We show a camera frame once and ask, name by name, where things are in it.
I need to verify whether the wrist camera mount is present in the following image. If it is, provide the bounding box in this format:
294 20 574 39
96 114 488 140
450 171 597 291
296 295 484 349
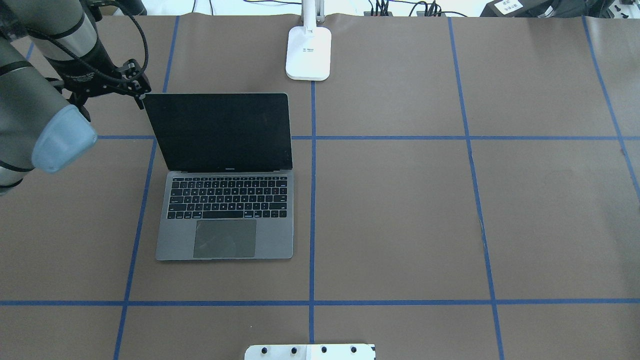
62 59 152 110

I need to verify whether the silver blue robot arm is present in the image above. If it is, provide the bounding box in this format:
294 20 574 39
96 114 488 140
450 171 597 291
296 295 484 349
1 0 122 195

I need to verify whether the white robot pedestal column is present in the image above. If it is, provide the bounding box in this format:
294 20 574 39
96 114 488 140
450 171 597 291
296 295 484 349
243 343 377 360

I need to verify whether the grey laptop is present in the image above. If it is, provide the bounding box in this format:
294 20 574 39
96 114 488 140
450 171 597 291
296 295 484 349
142 92 295 261

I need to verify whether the white desk lamp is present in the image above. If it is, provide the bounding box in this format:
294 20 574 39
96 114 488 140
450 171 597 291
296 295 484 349
285 0 332 81

